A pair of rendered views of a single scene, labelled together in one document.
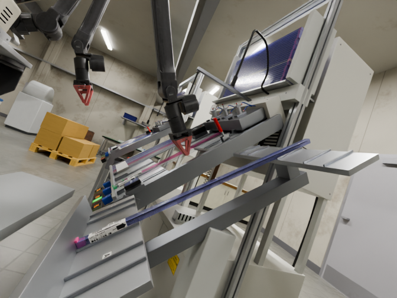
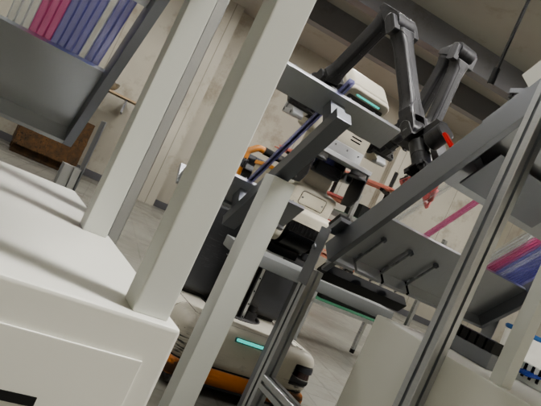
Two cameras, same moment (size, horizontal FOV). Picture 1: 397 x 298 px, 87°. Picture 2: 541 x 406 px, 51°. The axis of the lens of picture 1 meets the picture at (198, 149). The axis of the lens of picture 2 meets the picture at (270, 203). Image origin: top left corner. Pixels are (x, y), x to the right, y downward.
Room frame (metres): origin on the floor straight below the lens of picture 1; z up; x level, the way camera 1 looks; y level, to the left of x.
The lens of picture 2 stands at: (0.34, -1.44, 0.73)
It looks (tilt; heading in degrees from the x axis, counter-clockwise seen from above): 1 degrees up; 86
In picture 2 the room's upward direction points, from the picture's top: 25 degrees clockwise
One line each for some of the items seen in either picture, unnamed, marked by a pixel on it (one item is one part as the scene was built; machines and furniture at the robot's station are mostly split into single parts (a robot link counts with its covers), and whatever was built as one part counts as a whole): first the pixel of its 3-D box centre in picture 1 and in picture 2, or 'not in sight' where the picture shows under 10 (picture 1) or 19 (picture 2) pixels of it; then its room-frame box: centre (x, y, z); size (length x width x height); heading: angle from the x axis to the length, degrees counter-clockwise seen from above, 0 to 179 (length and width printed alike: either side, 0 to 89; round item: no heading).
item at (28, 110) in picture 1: (33, 107); not in sight; (6.21, 4.95, 0.75); 0.74 x 0.62 x 1.50; 14
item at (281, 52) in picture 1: (263, 74); not in sight; (1.13, -0.18, 1.52); 0.51 x 0.13 x 0.27; 24
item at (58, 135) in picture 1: (73, 141); not in sight; (4.95, 2.77, 0.42); 1.41 x 1.01 x 0.83; 5
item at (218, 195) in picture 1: (207, 190); not in sight; (6.14, -0.66, 0.41); 2.24 x 1.76 x 0.82; 102
